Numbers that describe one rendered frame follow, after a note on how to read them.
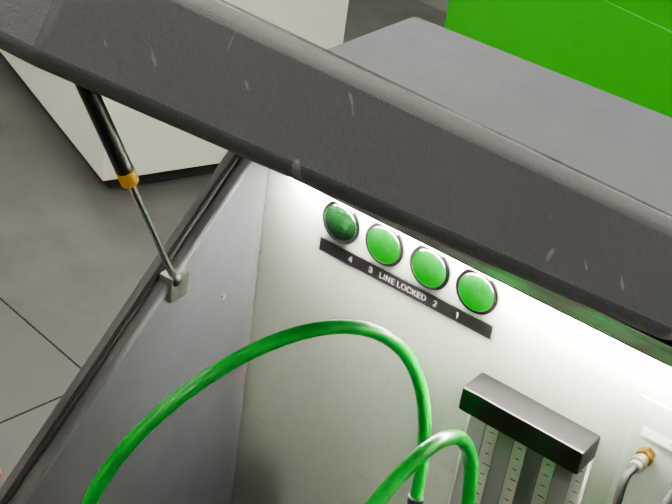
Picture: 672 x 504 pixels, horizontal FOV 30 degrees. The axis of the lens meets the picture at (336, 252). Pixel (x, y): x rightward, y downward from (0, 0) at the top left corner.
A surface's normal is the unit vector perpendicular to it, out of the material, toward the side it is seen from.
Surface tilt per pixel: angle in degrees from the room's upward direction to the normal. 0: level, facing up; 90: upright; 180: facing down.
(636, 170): 0
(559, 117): 0
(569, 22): 90
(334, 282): 90
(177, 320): 90
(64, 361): 0
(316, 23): 90
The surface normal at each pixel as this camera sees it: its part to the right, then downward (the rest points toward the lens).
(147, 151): 0.50, 0.51
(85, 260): 0.13, -0.84
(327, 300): -0.61, 0.35
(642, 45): -0.78, 0.24
